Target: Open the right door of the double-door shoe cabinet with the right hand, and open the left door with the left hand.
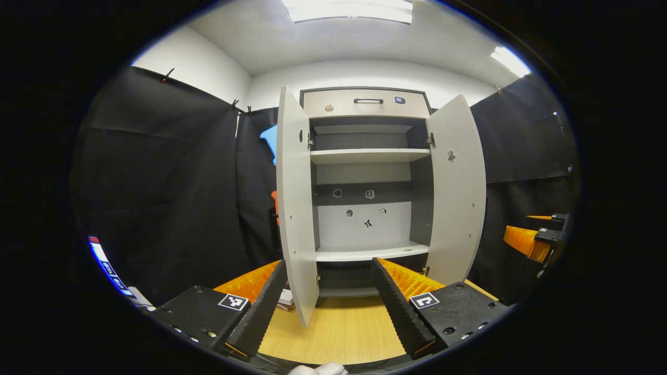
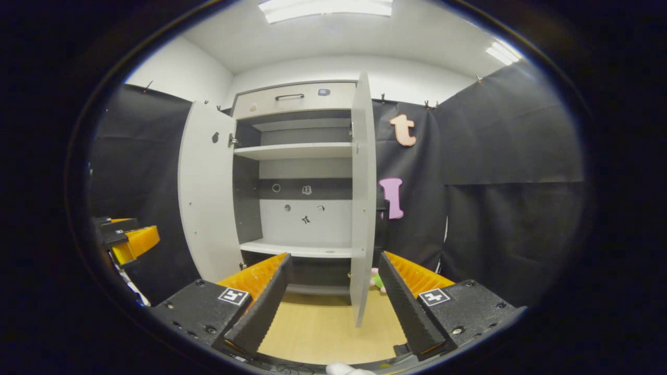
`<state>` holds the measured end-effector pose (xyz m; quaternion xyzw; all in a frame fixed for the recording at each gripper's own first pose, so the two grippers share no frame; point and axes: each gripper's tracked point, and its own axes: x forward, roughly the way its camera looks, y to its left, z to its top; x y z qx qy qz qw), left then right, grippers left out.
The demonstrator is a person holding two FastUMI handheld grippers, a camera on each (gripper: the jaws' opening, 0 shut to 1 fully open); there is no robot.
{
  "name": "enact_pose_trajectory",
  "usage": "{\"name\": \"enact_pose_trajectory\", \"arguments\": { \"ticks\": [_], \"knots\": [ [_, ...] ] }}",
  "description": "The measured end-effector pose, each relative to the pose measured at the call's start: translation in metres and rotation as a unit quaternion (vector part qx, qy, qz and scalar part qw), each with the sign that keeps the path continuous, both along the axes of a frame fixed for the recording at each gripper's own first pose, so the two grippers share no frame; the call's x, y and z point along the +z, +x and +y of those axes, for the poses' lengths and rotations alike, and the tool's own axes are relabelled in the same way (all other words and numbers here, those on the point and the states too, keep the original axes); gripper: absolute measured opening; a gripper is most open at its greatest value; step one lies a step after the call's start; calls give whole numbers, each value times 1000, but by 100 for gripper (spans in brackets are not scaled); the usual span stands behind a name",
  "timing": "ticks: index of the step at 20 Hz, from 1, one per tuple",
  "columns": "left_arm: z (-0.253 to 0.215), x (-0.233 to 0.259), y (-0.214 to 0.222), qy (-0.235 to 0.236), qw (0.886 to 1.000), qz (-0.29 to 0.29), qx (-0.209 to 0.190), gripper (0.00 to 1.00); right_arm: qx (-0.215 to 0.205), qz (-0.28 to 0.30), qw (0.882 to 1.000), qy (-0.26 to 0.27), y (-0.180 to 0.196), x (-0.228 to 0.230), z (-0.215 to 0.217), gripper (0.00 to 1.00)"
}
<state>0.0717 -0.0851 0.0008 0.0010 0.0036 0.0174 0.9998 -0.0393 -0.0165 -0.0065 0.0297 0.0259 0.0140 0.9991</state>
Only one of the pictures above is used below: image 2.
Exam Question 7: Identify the grey cabinet drawer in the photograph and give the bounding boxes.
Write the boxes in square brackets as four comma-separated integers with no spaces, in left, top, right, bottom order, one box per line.
[232,81,357,119]

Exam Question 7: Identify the long ceiling light panel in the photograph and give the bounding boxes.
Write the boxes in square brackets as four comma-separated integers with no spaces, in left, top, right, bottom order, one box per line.
[259,0,394,24]

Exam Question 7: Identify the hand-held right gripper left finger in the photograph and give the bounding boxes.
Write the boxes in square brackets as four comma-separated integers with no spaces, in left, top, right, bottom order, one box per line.
[150,253,293,359]

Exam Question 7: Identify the black backdrop cloth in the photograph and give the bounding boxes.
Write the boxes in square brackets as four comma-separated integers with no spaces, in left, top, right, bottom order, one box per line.
[86,61,587,308]

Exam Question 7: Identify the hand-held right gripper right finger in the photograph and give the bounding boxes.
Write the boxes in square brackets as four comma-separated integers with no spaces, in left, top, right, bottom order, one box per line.
[378,251,526,361]

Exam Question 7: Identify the small ceiling light panel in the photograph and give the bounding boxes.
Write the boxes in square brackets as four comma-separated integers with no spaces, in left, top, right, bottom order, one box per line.
[486,42,522,66]

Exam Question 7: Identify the grey double-door shoe cabinet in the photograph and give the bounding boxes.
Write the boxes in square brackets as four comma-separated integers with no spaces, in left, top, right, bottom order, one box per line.
[177,72,389,328]

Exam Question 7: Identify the white cabinet shelf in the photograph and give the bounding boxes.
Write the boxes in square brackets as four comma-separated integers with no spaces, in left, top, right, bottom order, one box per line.
[239,239,355,259]
[233,142,354,161]

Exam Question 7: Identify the grey shoe cabinet door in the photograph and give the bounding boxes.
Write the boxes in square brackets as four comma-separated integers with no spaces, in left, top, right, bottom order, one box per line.
[177,101,245,284]
[348,72,389,328]

